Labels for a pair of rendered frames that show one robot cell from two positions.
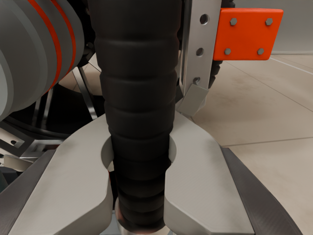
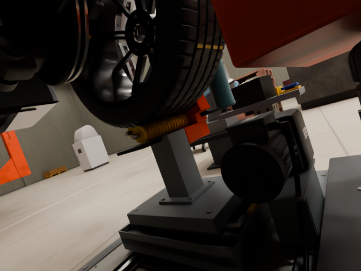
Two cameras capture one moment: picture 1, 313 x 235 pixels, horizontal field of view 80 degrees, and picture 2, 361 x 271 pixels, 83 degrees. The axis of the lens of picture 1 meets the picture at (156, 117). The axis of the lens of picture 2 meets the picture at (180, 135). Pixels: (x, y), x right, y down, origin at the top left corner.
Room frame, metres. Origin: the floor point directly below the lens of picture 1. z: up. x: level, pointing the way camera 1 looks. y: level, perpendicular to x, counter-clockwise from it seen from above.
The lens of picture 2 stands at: (1.01, 0.73, 0.48)
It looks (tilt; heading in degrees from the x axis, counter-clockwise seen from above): 3 degrees down; 222
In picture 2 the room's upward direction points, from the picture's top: 20 degrees counter-clockwise
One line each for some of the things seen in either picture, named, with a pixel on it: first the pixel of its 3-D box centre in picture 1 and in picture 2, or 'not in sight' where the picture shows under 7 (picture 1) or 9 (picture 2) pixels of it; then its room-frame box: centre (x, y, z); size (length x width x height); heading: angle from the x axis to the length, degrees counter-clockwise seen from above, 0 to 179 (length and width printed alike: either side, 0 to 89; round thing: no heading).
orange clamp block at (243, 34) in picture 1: (237, 33); not in sight; (0.33, -0.13, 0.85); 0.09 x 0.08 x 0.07; 92
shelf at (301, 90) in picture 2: not in sight; (258, 104); (-0.11, 0.32, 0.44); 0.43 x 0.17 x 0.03; 92
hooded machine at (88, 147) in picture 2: not in sight; (89, 147); (-2.14, -6.33, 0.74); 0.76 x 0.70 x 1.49; 9
